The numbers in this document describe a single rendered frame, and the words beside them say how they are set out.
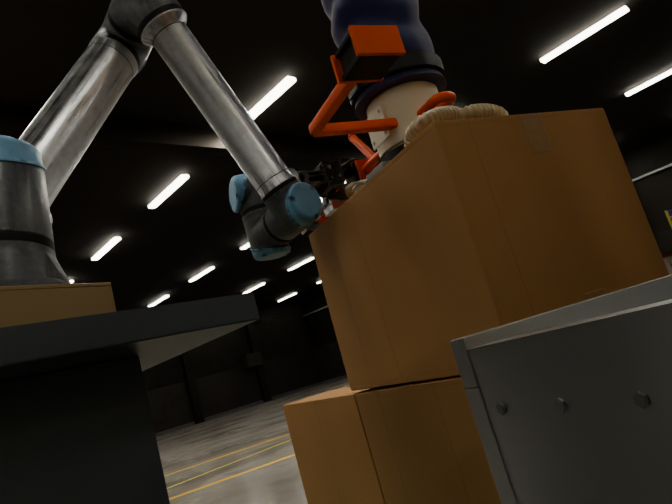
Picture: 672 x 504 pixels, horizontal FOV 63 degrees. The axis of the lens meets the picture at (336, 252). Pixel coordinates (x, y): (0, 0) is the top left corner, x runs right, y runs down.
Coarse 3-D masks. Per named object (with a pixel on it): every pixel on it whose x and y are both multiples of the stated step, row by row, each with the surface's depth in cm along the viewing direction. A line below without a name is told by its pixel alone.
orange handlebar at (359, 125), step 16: (336, 96) 98; (432, 96) 113; (448, 96) 112; (320, 112) 104; (320, 128) 108; (336, 128) 112; (352, 128) 114; (368, 128) 115; (384, 128) 117; (368, 160) 140
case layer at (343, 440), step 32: (416, 384) 106; (448, 384) 96; (288, 416) 181; (320, 416) 155; (352, 416) 135; (384, 416) 120; (416, 416) 108; (448, 416) 98; (320, 448) 159; (352, 448) 138; (384, 448) 123; (416, 448) 110; (448, 448) 100; (480, 448) 91; (320, 480) 164; (352, 480) 142; (384, 480) 125; (416, 480) 112; (448, 480) 102; (480, 480) 93
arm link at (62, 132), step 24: (96, 48) 120; (120, 48) 123; (144, 48) 128; (72, 72) 116; (96, 72) 117; (120, 72) 122; (72, 96) 112; (96, 96) 115; (120, 96) 124; (48, 120) 108; (72, 120) 110; (96, 120) 115; (48, 144) 105; (72, 144) 109; (48, 168) 104; (72, 168) 110; (48, 192) 104
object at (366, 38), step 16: (352, 32) 83; (368, 32) 84; (384, 32) 86; (352, 48) 86; (368, 48) 83; (384, 48) 85; (400, 48) 86; (336, 64) 90; (352, 64) 86; (368, 64) 86; (384, 64) 88; (352, 80) 90; (368, 80) 92
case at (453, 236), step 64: (448, 128) 89; (512, 128) 94; (576, 128) 100; (384, 192) 105; (448, 192) 88; (512, 192) 90; (576, 192) 96; (320, 256) 136; (384, 256) 109; (448, 256) 90; (512, 256) 86; (576, 256) 91; (640, 256) 97; (384, 320) 113; (448, 320) 93; (512, 320) 83; (384, 384) 118
